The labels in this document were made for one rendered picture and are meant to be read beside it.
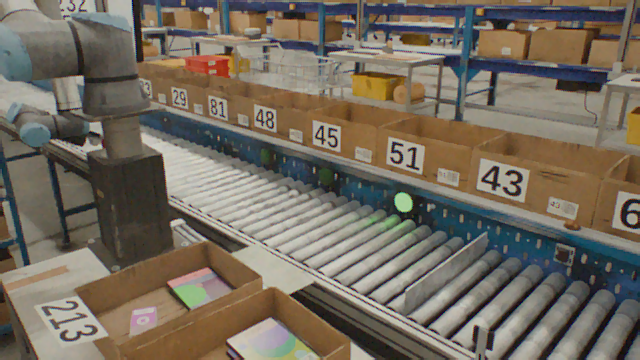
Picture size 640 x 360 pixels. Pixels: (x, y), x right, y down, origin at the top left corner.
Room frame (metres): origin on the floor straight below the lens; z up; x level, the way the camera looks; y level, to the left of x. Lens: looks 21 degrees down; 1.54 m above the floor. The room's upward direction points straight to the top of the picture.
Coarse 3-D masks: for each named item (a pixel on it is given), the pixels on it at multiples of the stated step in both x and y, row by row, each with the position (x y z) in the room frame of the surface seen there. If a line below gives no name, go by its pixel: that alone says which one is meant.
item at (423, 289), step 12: (480, 240) 1.39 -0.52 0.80; (468, 252) 1.33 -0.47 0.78; (480, 252) 1.40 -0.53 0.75; (444, 264) 1.22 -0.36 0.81; (456, 264) 1.28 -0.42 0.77; (468, 264) 1.34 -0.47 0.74; (432, 276) 1.18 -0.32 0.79; (444, 276) 1.23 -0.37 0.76; (456, 276) 1.29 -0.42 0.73; (408, 288) 1.10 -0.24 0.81; (420, 288) 1.14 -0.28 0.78; (432, 288) 1.18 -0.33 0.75; (408, 300) 1.09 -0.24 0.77; (420, 300) 1.14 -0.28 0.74; (408, 312) 1.10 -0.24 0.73
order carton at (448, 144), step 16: (384, 128) 1.86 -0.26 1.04; (400, 128) 1.94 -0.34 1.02; (416, 128) 2.02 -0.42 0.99; (432, 128) 1.99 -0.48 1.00; (448, 128) 1.94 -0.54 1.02; (464, 128) 1.89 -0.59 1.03; (480, 128) 1.85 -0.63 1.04; (384, 144) 1.81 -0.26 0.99; (432, 144) 1.66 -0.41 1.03; (448, 144) 1.62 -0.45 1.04; (464, 144) 1.89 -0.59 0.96; (384, 160) 1.81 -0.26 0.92; (432, 160) 1.66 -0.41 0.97; (448, 160) 1.62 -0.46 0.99; (464, 160) 1.58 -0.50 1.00; (416, 176) 1.70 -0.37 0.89; (432, 176) 1.66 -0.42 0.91; (464, 176) 1.57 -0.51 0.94
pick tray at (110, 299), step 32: (160, 256) 1.19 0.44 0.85; (192, 256) 1.26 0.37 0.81; (224, 256) 1.22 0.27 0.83; (96, 288) 1.07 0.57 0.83; (128, 288) 1.13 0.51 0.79; (160, 288) 1.17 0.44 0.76; (256, 288) 1.07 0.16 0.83; (128, 320) 1.03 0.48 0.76; (160, 320) 1.03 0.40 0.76; (192, 320) 0.95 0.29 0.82
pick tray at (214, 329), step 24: (216, 312) 0.94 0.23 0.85; (240, 312) 0.98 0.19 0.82; (264, 312) 1.03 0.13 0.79; (288, 312) 1.00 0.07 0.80; (312, 312) 0.94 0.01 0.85; (168, 336) 0.87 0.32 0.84; (192, 336) 0.90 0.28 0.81; (216, 336) 0.94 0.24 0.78; (312, 336) 0.93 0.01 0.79; (336, 336) 0.87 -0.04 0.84
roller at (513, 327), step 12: (552, 276) 1.25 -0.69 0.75; (540, 288) 1.19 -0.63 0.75; (552, 288) 1.20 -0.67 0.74; (528, 300) 1.14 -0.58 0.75; (540, 300) 1.14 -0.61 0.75; (516, 312) 1.08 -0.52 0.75; (528, 312) 1.08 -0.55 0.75; (540, 312) 1.11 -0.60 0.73; (504, 324) 1.03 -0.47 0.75; (516, 324) 1.03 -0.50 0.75; (528, 324) 1.05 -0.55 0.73; (504, 336) 0.98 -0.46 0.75; (516, 336) 1.00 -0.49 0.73; (504, 348) 0.96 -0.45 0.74
